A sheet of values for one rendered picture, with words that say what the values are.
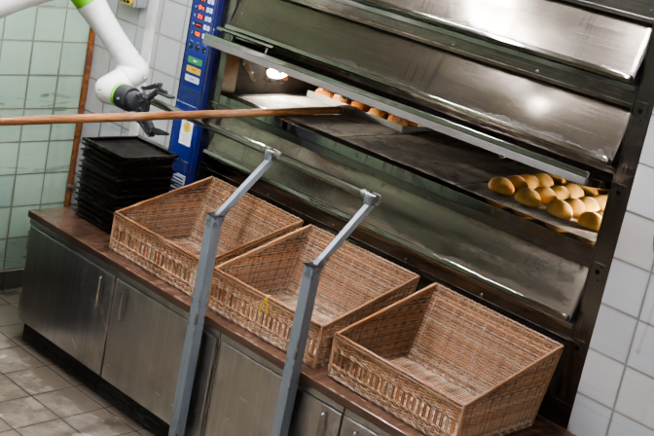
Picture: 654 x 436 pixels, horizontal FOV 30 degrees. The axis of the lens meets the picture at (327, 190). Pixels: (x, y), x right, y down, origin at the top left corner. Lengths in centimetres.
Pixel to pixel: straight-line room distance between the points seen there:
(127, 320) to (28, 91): 135
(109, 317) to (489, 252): 151
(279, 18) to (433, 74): 79
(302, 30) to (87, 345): 148
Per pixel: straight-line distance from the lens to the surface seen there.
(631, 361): 390
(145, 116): 432
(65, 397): 490
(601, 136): 386
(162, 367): 454
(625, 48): 383
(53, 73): 560
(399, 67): 433
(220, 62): 499
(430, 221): 428
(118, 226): 475
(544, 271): 403
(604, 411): 398
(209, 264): 421
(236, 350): 422
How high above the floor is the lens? 218
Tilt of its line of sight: 15 degrees down
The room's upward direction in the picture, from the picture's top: 11 degrees clockwise
